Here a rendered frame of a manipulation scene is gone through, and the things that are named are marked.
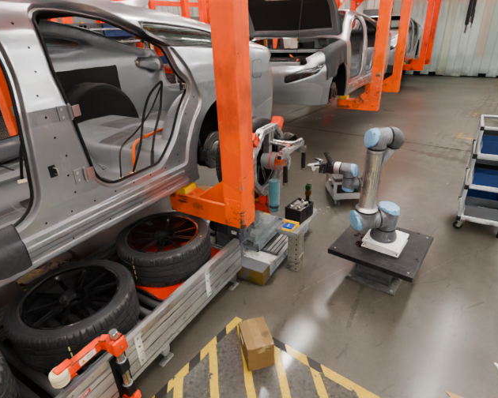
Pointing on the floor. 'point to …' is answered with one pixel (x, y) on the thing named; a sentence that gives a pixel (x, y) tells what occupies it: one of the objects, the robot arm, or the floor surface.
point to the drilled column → (296, 252)
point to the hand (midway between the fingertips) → (310, 160)
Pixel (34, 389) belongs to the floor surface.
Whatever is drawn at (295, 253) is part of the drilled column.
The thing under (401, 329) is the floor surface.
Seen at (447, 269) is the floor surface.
